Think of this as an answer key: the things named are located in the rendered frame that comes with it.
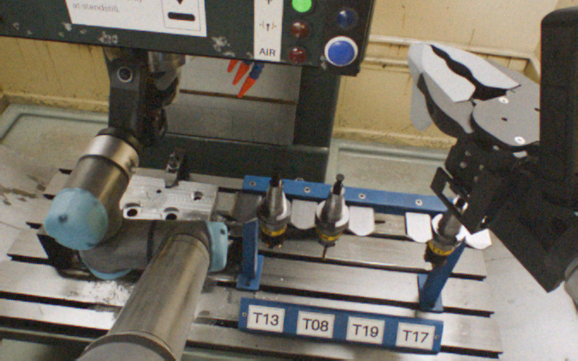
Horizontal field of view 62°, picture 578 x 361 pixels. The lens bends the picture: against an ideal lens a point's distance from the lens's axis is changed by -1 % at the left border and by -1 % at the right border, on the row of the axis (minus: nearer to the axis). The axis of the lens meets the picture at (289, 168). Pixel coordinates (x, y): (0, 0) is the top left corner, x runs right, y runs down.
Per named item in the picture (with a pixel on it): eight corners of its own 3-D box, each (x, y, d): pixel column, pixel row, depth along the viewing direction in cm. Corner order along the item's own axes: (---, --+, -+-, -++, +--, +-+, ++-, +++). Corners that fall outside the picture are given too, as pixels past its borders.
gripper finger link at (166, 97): (162, 79, 81) (132, 110, 76) (161, 71, 80) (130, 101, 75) (187, 87, 80) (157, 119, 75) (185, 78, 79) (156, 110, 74)
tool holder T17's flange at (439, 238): (457, 223, 94) (461, 214, 92) (465, 247, 90) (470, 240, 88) (426, 222, 94) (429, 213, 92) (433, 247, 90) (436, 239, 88)
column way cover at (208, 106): (295, 149, 150) (310, -9, 114) (145, 133, 152) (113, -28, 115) (296, 139, 154) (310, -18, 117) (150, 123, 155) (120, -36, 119)
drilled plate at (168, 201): (199, 269, 113) (198, 257, 110) (80, 254, 114) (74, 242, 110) (218, 197, 129) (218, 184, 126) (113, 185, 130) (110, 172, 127)
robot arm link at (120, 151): (71, 149, 66) (128, 159, 65) (86, 127, 69) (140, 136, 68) (85, 185, 71) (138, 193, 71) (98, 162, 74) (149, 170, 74)
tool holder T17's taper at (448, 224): (458, 217, 92) (469, 194, 87) (464, 236, 89) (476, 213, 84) (435, 217, 92) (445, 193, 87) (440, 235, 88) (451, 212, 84)
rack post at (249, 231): (258, 292, 114) (260, 212, 93) (236, 289, 115) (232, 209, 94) (263, 257, 121) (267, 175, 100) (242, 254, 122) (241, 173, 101)
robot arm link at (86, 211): (51, 250, 65) (28, 212, 58) (86, 188, 72) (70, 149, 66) (106, 260, 64) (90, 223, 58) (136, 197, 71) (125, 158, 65)
